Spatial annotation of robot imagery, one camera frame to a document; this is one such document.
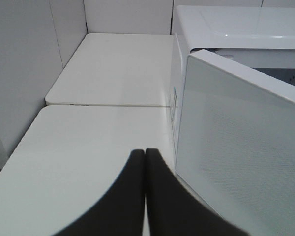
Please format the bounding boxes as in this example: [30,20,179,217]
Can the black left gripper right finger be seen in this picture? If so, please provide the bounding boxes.
[145,148,248,236]

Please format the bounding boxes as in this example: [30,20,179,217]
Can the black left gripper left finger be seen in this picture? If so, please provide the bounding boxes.
[56,149,145,236]

